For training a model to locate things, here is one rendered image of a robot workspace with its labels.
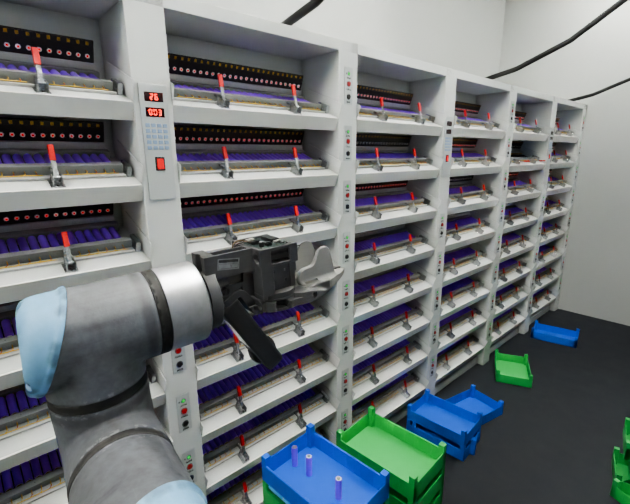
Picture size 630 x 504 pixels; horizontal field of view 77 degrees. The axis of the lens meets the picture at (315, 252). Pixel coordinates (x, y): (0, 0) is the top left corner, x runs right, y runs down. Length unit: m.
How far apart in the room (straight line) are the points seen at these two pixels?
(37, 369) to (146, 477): 0.13
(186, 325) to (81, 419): 0.12
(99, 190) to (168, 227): 0.19
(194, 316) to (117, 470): 0.14
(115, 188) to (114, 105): 0.19
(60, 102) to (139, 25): 0.26
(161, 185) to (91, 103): 0.23
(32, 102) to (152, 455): 0.83
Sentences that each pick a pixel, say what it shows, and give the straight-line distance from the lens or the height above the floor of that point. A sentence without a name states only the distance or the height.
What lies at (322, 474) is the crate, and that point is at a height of 0.48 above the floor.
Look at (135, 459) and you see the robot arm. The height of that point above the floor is 1.15.
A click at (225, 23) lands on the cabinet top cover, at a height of 1.74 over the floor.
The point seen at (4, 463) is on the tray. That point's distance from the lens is 1.24.
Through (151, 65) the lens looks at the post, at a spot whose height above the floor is 1.60.
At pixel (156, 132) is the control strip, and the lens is 1.11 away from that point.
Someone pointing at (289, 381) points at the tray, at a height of 0.55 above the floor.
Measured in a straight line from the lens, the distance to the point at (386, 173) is 1.70.
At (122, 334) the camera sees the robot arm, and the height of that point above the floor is 1.23.
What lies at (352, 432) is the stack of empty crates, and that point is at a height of 0.43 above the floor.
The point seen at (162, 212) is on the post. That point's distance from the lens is 1.12.
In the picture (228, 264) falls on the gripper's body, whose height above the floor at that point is 1.27.
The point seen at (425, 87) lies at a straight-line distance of 2.12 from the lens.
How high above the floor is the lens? 1.39
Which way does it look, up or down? 14 degrees down
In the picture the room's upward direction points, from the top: straight up
